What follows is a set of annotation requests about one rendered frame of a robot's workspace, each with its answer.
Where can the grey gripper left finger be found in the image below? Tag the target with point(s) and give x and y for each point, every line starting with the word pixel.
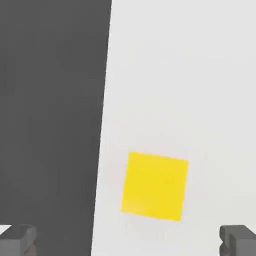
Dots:
pixel 18 242

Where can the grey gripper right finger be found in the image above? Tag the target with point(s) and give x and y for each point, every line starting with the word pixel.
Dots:
pixel 240 243

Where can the small yellow cube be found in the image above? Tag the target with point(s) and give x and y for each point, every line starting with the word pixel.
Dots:
pixel 155 187

